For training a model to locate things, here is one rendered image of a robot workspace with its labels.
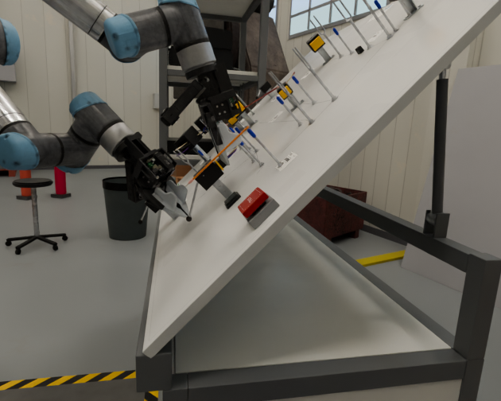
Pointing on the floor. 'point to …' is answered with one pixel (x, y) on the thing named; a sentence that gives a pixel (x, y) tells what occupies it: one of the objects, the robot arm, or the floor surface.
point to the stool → (34, 214)
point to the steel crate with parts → (333, 216)
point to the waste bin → (123, 211)
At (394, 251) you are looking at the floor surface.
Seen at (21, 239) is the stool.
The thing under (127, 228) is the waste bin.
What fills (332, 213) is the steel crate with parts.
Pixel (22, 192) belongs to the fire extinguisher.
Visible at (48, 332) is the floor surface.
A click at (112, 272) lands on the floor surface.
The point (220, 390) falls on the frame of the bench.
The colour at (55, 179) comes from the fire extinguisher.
